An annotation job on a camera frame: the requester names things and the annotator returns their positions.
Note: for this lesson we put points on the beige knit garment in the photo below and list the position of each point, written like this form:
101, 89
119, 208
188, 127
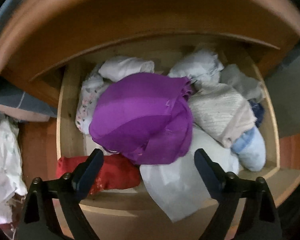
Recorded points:
221, 112

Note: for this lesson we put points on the blue checked cloth cover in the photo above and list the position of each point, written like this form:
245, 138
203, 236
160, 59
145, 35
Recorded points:
10, 95

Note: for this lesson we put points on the red folded underwear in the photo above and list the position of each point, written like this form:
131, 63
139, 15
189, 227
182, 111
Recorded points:
117, 172

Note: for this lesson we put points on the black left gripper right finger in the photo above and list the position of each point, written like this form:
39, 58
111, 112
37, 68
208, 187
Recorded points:
259, 219

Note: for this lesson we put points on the white plastic-like cloth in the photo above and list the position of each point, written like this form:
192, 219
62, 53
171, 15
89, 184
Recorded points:
177, 188

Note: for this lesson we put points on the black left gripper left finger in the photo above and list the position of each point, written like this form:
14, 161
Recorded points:
39, 219

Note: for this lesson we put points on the pale grey crumpled garment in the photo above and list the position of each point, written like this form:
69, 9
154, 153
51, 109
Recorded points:
201, 66

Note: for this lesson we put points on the purple bra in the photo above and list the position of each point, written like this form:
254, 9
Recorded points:
146, 118

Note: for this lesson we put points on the white floral bedding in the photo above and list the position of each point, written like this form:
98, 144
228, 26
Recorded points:
11, 175

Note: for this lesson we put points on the navy blue garment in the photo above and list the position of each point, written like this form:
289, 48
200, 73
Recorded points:
258, 111

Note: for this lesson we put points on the floral white underwear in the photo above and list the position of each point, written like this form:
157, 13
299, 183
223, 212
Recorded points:
92, 88

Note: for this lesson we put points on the wooden drawer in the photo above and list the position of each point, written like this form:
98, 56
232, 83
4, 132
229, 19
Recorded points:
165, 51

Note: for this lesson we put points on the light blue garment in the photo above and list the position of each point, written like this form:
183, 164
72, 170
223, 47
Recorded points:
250, 149

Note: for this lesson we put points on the white rolled garment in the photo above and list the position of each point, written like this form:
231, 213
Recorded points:
119, 67

